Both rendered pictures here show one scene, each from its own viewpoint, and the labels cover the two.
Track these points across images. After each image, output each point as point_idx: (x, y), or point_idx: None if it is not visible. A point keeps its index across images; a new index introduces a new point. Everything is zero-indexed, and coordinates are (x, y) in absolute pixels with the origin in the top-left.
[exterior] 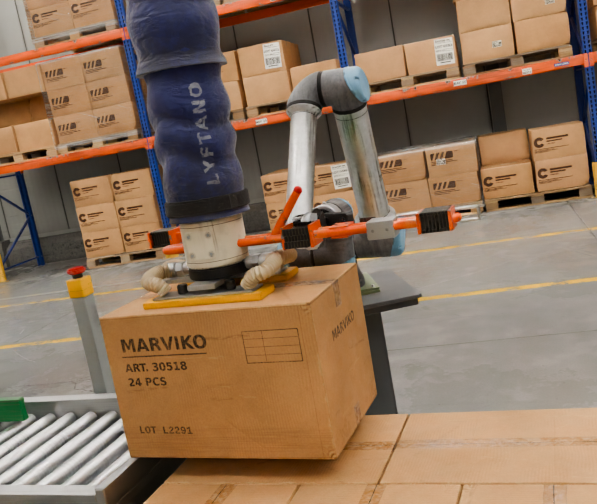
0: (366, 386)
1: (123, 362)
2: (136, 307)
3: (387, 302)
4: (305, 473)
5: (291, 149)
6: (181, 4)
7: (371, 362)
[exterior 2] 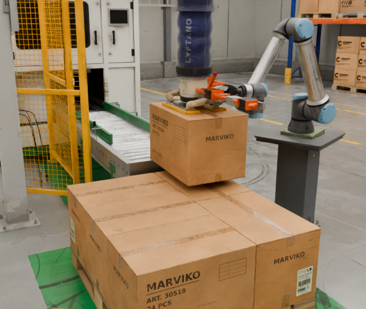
0: (233, 169)
1: (152, 122)
2: None
3: (301, 144)
4: (186, 189)
5: (263, 54)
6: None
7: (244, 161)
